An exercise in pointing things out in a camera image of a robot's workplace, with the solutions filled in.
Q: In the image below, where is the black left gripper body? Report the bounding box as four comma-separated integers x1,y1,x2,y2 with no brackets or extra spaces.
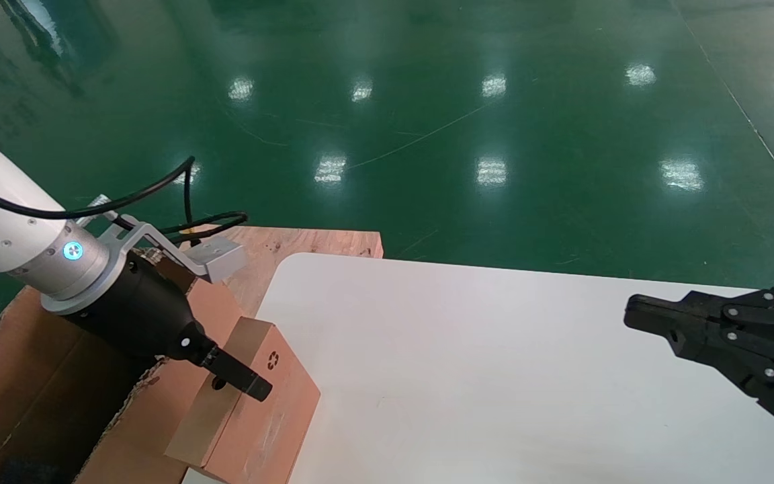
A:
58,252,218,368

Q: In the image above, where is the small cardboard box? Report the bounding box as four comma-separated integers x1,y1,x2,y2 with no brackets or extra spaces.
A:
165,317,320,484

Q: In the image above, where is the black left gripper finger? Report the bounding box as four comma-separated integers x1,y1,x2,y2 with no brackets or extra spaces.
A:
202,346,273,403

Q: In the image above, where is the short black cable loop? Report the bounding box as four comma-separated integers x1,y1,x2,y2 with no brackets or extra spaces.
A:
159,211,250,245

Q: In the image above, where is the large open cardboard box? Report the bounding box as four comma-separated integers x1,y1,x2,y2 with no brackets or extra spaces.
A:
0,259,253,484

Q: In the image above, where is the wooden pallet board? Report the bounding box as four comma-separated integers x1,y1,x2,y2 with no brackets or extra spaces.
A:
179,225,384,317

